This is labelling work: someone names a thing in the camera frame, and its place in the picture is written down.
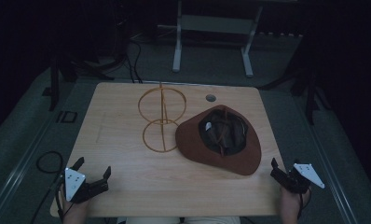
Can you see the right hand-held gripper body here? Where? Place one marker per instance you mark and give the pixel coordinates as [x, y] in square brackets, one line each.
[300, 180]

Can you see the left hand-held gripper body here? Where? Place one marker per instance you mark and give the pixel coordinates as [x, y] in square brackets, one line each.
[73, 184]

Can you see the brown felt hat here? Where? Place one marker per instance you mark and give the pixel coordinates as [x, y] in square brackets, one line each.
[193, 146]

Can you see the person's right hand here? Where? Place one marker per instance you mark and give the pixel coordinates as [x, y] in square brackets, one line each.
[292, 205]

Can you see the person's left hand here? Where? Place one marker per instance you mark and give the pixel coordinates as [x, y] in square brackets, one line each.
[76, 212]

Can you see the black metal stand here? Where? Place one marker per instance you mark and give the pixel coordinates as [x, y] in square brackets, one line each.
[309, 93]
[53, 84]

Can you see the black rectangular floor frame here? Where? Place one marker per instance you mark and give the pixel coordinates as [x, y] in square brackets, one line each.
[69, 117]

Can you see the white metal desk frame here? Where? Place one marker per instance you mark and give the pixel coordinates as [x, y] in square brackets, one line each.
[216, 25]

